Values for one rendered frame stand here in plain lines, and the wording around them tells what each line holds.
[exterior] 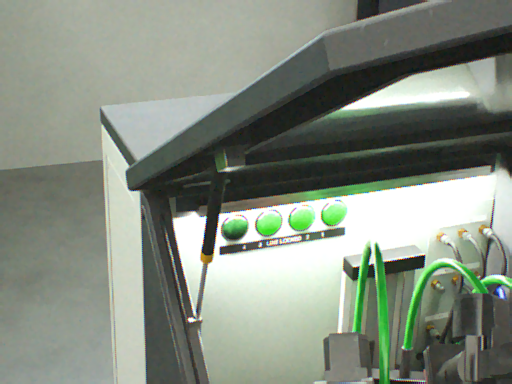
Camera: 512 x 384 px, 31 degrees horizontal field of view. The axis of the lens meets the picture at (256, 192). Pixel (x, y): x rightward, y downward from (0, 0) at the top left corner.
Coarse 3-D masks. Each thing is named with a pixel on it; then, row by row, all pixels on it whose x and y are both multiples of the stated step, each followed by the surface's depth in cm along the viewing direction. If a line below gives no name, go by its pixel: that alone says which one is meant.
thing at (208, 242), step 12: (216, 180) 112; (216, 192) 114; (216, 204) 116; (216, 216) 117; (216, 228) 120; (204, 240) 122; (204, 252) 123; (204, 264) 126; (204, 276) 128; (204, 288) 131; (192, 324) 137
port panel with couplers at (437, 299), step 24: (432, 216) 165; (456, 216) 167; (480, 216) 169; (432, 240) 167; (456, 240) 169; (480, 240) 171; (432, 288) 171; (456, 288) 174; (432, 312) 174; (432, 336) 173
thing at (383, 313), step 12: (372, 240) 137; (372, 252) 133; (360, 264) 149; (360, 276) 151; (384, 276) 128; (360, 288) 153; (384, 288) 126; (360, 300) 155; (384, 300) 125; (360, 312) 156; (384, 312) 123; (360, 324) 157; (384, 324) 122; (384, 336) 122; (384, 348) 121; (384, 360) 120; (384, 372) 120
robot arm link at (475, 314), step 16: (464, 304) 120; (480, 304) 119; (496, 304) 118; (464, 320) 119; (480, 320) 118; (496, 320) 117; (496, 336) 116; (480, 352) 114; (496, 352) 112; (480, 368) 114; (496, 368) 111
